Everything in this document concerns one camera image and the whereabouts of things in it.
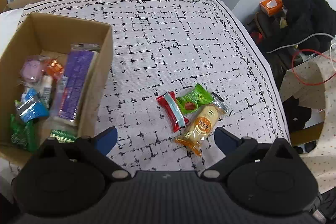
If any orange round cracker pack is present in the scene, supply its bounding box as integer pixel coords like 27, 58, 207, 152
174, 103, 224, 156

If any small silver candy wrapper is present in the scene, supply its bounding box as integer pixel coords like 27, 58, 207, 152
211, 92, 231, 116

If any green gold cookie pack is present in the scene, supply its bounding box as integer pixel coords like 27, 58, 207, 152
50, 130, 77, 143

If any green strawberry snack packet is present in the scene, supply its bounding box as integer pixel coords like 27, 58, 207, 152
176, 84, 213, 114

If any red white snack packet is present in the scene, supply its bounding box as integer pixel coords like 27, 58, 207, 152
156, 92, 189, 132

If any blue green snack packet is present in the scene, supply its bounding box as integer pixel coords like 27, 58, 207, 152
10, 114, 38, 153

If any blue white snack packet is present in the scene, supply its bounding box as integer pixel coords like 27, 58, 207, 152
14, 88, 49, 123

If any clear white biscuit pack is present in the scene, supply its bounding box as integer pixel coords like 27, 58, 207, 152
21, 75, 54, 108

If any purple wafer pack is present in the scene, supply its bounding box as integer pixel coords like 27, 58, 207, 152
50, 44, 101, 126

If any orange foil candy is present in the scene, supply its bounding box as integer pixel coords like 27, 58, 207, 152
45, 59, 64, 80

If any purple jelly cup packet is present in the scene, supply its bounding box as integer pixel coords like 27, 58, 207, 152
21, 55, 45, 83

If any brown cardboard box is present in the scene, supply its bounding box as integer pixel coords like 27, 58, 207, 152
1, 12, 113, 166

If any white patterned mat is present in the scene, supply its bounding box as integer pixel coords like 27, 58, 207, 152
22, 0, 289, 172

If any dotted cream tablecloth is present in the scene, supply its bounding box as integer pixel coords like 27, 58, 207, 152
280, 47, 335, 193

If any orange tissue box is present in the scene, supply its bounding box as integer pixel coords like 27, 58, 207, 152
260, 0, 283, 16

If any black fluffy coat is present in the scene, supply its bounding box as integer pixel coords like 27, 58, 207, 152
252, 0, 336, 62

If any red cable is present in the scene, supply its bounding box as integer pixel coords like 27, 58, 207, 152
291, 49, 336, 86

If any white cable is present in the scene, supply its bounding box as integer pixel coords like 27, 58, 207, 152
264, 32, 336, 55

